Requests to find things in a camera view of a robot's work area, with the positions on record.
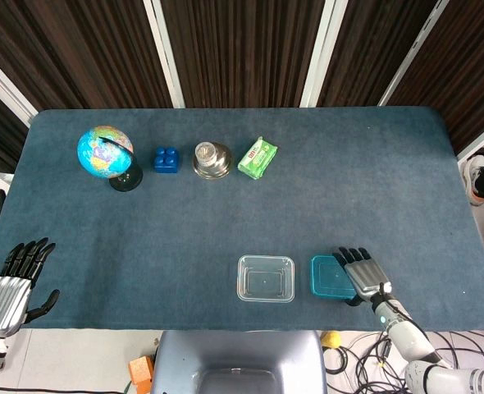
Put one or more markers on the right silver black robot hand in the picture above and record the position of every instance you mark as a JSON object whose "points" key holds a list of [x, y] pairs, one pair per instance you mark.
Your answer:
{"points": [[365, 277]]}

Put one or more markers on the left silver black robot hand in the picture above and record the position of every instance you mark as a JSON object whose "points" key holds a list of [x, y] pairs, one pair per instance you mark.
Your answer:
{"points": [[2, 299]]}

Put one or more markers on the blue translucent plastic lid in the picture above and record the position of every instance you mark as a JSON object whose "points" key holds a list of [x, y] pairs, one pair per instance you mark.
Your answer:
{"points": [[328, 277]]}

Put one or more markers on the orange wooden block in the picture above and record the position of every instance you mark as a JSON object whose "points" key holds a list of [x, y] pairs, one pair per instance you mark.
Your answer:
{"points": [[140, 369]]}

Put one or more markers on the yellow round object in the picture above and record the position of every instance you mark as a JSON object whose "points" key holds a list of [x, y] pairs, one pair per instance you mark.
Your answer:
{"points": [[331, 340]]}

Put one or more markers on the clear plastic food container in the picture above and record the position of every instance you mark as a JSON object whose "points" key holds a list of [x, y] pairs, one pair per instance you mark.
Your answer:
{"points": [[265, 279]]}

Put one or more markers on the blue table cloth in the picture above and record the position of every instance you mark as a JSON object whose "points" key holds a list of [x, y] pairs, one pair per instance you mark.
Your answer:
{"points": [[225, 221]]}

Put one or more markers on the grey robot torso base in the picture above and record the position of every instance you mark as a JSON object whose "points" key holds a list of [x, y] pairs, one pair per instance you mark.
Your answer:
{"points": [[238, 357]]}

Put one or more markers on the white orange sneaker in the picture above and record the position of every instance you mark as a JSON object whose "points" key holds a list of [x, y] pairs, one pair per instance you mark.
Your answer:
{"points": [[473, 172]]}

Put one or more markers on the green wet wipes pack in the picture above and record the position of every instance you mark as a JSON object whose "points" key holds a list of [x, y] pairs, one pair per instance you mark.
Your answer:
{"points": [[257, 158]]}

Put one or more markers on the small desk globe black stand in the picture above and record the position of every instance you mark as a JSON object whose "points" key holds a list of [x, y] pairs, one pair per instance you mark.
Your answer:
{"points": [[102, 154]]}

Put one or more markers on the upturned stainless steel bowl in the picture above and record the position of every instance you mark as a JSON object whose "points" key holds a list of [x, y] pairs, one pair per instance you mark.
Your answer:
{"points": [[219, 168]]}

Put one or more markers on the small clear round jar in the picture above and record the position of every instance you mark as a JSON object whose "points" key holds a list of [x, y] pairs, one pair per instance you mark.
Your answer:
{"points": [[205, 152]]}

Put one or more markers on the blue plastic building block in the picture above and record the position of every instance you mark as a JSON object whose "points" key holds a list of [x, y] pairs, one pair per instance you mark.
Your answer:
{"points": [[167, 161]]}

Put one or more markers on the white partition frame post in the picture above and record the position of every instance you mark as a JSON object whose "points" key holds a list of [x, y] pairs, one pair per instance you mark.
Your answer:
{"points": [[414, 53], [166, 53], [4, 86], [318, 53], [482, 145]]}

